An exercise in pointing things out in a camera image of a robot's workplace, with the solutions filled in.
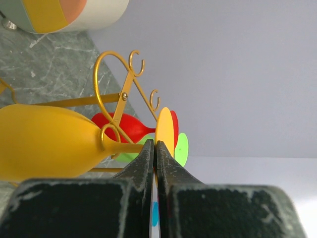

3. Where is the green plastic wine glass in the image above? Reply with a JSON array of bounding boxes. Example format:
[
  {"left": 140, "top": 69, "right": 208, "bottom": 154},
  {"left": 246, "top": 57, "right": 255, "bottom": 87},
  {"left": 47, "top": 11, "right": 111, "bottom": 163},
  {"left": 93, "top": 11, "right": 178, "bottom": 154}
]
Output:
[{"left": 115, "top": 132, "right": 189, "bottom": 167}]

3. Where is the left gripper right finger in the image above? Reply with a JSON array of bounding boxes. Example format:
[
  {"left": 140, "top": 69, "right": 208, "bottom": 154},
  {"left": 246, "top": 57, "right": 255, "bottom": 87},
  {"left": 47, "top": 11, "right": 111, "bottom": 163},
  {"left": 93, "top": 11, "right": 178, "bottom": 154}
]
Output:
[{"left": 156, "top": 141, "right": 306, "bottom": 238}]

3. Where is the white cylindrical container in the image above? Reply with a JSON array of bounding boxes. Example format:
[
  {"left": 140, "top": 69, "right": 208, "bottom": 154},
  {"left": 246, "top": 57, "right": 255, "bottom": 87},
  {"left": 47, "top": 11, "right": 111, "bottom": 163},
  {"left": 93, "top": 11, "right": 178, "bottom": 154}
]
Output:
[{"left": 0, "top": 0, "right": 129, "bottom": 34}]

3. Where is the yellow plastic wine glass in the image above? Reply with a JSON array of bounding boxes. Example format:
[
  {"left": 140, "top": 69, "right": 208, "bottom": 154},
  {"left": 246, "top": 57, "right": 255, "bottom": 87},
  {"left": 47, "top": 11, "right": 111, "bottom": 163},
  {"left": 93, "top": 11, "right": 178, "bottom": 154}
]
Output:
[{"left": 0, "top": 103, "right": 175, "bottom": 183}]

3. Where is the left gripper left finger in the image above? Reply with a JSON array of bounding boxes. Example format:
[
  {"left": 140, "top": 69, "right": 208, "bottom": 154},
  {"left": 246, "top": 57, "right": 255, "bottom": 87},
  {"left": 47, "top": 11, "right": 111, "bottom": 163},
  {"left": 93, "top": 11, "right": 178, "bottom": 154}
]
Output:
[{"left": 0, "top": 139, "right": 154, "bottom": 238}]

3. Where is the blue plastic wine glass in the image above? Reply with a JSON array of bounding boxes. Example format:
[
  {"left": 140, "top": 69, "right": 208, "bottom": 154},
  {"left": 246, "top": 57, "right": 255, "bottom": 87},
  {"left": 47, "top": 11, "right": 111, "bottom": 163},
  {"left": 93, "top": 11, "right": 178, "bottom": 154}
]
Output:
[{"left": 152, "top": 201, "right": 159, "bottom": 227}]

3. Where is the red plastic wine glass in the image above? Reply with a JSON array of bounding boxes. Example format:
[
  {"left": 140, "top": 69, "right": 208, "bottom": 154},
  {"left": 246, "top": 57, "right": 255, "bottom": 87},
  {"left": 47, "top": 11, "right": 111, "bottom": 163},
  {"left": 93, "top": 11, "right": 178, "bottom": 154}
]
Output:
[{"left": 92, "top": 111, "right": 179, "bottom": 148}]

